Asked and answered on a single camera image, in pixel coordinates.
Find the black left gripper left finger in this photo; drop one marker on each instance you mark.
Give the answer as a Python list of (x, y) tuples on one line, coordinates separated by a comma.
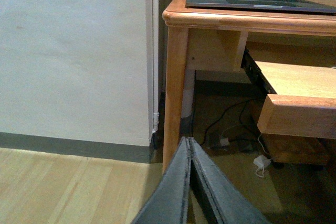
[(169, 202)]

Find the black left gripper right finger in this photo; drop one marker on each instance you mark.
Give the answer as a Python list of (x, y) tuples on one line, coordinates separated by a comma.
[(218, 198)]

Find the wooden keyboard tray drawer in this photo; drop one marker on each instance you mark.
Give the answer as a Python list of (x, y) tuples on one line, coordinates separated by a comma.
[(300, 90)]

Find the white power adapter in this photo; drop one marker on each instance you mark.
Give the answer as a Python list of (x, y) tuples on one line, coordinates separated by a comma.
[(262, 162)]

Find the wooden rolling floor stand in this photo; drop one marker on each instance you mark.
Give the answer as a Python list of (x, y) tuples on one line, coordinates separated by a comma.
[(296, 150)]

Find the wooden desk with hutch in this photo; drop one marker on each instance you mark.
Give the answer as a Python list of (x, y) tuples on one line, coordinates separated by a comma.
[(232, 28)]

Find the white wall conduit pipe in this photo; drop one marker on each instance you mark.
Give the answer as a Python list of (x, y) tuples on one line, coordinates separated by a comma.
[(155, 37)]

